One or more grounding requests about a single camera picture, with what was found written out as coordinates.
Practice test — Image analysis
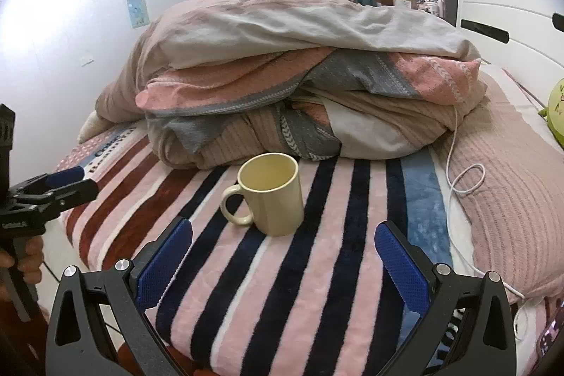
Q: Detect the folded pink grey quilt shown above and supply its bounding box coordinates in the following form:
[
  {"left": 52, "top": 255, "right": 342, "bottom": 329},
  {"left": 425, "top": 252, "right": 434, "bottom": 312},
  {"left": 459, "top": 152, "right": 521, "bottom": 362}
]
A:
[{"left": 79, "top": 0, "right": 489, "bottom": 171}]

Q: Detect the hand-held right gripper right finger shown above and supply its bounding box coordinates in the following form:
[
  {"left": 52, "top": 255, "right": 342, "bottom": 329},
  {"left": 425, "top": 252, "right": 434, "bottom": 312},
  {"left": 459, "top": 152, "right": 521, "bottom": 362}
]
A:
[{"left": 374, "top": 220, "right": 517, "bottom": 376}]

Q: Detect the person's left hand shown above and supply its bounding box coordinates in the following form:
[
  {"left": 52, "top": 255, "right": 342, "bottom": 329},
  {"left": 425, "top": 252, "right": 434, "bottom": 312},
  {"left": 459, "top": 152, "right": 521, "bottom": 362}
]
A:
[{"left": 0, "top": 236, "right": 45, "bottom": 286}]

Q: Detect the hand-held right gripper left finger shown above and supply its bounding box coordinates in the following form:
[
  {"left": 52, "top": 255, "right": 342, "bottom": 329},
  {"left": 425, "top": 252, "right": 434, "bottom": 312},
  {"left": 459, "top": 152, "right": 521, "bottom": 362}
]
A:
[{"left": 45, "top": 216, "right": 194, "bottom": 376}]

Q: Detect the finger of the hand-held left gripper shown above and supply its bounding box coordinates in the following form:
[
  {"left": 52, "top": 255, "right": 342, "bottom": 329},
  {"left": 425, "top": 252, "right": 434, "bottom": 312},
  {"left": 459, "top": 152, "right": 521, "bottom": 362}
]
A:
[
  {"left": 26, "top": 179, "right": 99, "bottom": 227},
  {"left": 11, "top": 166, "right": 85, "bottom": 201}
]

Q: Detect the blue wall poster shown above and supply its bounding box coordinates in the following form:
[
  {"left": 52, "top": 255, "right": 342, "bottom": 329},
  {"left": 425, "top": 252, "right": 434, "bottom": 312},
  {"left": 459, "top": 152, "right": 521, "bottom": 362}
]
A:
[{"left": 127, "top": 0, "right": 147, "bottom": 29}]

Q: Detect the green plush toy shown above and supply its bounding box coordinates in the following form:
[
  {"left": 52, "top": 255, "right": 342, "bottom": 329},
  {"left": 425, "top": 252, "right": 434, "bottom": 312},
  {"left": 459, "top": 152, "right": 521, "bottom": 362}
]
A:
[{"left": 538, "top": 77, "right": 564, "bottom": 148}]

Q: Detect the cream ceramic cup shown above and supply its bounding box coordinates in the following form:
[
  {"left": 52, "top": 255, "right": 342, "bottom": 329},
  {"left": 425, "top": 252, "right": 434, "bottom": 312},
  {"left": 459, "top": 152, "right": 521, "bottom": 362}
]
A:
[{"left": 220, "top": 153, "right": 305, "bottom": 238}]

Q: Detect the striped pink blanket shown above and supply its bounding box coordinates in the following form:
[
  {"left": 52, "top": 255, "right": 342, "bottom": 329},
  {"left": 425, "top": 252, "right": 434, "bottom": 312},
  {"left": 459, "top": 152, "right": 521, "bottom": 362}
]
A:
[{"left": 56, "top": 125, "right": 463, "bottom": 376}]

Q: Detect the white charging cable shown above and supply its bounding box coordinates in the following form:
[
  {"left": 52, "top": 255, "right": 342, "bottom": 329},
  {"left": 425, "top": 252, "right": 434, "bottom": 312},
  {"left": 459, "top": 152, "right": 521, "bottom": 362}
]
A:
[{"left": 444, "top": 103, "right": 529, "bottom": 348}]

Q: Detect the pink ribbed pillow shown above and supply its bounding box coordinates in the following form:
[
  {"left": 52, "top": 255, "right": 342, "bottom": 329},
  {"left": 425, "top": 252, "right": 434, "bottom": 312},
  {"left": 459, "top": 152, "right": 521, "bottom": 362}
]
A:
[{"left": 434, "top": 65, "right": 564, "bottom": 302}]

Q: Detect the white headboard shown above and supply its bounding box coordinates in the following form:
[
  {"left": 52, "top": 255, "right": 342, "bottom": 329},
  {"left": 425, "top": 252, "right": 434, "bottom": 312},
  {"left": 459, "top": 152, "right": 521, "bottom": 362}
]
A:
[{"left": 456, "top": 0, "right": 564, "bottom": 112}]

